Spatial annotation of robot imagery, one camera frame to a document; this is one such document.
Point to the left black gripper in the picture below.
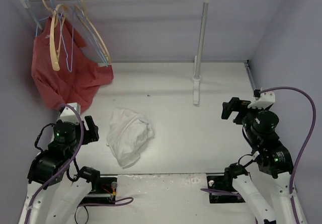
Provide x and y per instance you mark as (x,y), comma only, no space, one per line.
(91,130)

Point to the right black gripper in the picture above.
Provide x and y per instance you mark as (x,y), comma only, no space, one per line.
(236,109)

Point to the white t shirt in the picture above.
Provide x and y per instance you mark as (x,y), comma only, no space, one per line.
(129,132)

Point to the tan wooden hanger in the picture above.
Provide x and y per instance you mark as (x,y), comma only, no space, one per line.
(58,19)
(98,36)

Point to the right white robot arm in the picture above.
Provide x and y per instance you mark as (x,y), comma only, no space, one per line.
(274,162)

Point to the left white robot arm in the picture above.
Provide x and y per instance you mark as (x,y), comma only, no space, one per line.
(49,167)

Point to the red t shirt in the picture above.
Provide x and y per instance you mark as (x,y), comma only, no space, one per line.
(57,87)

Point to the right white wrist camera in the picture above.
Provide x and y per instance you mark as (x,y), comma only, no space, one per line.
(262,100)

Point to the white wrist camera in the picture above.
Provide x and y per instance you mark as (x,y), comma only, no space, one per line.
(262,100)
(68,115)

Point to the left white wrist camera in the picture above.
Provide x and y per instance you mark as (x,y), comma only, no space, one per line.
(68,115)

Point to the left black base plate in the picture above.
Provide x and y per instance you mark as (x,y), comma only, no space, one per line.
(104,191)

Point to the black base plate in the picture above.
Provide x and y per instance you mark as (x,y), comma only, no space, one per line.
(104,191)
(216,182)

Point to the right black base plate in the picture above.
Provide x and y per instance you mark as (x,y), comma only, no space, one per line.
(216,182)

